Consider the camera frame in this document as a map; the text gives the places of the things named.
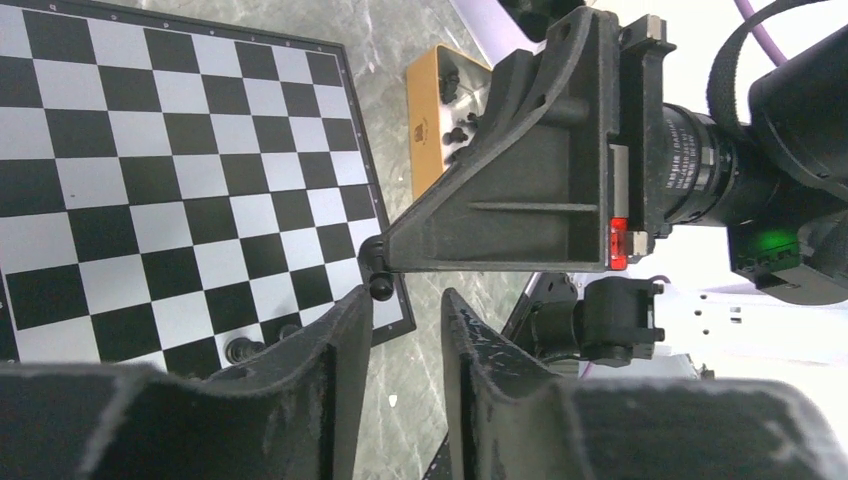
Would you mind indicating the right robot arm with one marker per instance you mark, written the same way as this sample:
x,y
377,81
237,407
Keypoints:
x,y
777,184

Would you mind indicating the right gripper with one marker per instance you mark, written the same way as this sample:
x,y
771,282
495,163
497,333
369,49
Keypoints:
x,y
543,184

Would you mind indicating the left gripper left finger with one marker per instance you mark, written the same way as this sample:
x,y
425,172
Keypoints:
x,y
290,412

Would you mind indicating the chessboard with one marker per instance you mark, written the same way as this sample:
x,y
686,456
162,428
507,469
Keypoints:
x,y
168,185

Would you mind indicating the gold tin of black pieces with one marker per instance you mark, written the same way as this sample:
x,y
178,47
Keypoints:
x,y
447,93

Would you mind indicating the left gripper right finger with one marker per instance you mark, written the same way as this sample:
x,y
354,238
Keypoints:
x,y
654,428

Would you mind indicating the black chess king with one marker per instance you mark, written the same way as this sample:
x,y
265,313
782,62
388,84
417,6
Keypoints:
x,y
241,349

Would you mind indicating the black chess queen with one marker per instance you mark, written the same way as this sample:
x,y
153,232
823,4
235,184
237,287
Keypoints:
x,y
286,330

